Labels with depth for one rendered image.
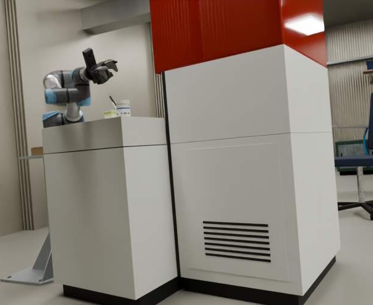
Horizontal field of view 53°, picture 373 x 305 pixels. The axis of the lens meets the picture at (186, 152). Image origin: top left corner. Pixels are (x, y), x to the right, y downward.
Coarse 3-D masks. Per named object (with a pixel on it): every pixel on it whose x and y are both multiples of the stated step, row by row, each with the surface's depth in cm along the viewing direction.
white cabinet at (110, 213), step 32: (64, 160) 202; (96, 160) 188; (128, 160) 180; (160, 160) 201; (64, 192) 204; (96, 192) 190; (128, 192) 179; (160, 192) 199; (64, 224) 205; (96, 224) 191; (128, 224) 178; (160, 224) 198; (64, 256) 207; (96, 256) 192; (128, 256) 179; (160, 256) 196; (64, 288) 213; (96, 288) 193; (128, 288) 181; (160, 288) 194
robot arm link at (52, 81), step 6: (54, 72) 214; (48, 78) 207; (54, 78) 207; (60, 78) 214; (48, 84) 196; (54, 84) 191; (60, 84) 212; (48, 90) 180; (54, 90) 181; (60, 90) 182; (66, 90) 183; (48, 96) 179; (54, 96) 180; (60, 96) 181; (66, 96) 182; (48, 102) 181; (54, 102) 182; (60, 102) 183; (66, 102) 184
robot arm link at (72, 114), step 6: (60, 72) 215; (66, 72) 216; (66, 78) 215; (66, 84) 216; (72, 84) 217; (66, 108) 243; (72, 108) 239; (78, 108) 242; (66, 114) 248; (72, 114) 244; (78, 114) 248; (66, 120) 249; (72, 120) 248; (78, 120) 250
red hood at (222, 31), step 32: (160, 0) 204; (192, 0) 192; (224, 0) 182; (256, 0) 173; (288, 0) 176; (320, 0) 231; (160, 32) 205; (192, 32) 193; (224, 32) 183; (256, 32) 174; (288, 32) 174; (320, 32) 226; (160, 64) 206; (192, 64) 195; (320, 64) 222
